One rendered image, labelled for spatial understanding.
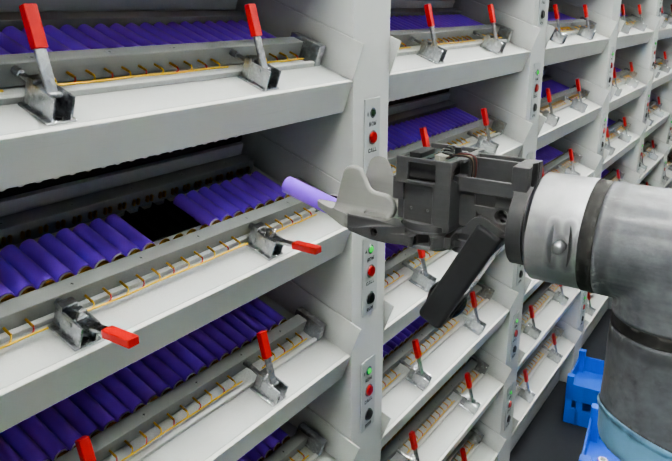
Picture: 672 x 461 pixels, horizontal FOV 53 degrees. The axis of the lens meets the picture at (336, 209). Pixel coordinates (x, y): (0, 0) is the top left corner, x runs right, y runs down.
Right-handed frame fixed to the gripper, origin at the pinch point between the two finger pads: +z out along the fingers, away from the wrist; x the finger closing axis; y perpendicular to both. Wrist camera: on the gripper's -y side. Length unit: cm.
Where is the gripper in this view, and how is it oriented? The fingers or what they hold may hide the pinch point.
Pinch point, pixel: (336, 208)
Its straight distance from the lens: 68.0
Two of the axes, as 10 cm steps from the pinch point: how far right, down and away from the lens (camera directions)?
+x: -5.6, 2.4, -7.9
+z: -8.3, -1.6, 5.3
